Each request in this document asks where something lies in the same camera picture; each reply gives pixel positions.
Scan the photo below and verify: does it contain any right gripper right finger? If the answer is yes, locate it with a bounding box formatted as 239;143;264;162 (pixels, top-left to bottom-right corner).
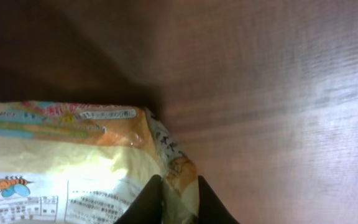
198;175;239;224

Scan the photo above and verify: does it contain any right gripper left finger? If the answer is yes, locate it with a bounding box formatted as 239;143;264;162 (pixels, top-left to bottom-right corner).
115;175;163;224

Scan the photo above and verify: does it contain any cream snack bag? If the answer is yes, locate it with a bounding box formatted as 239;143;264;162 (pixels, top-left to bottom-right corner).
0;101;200;223

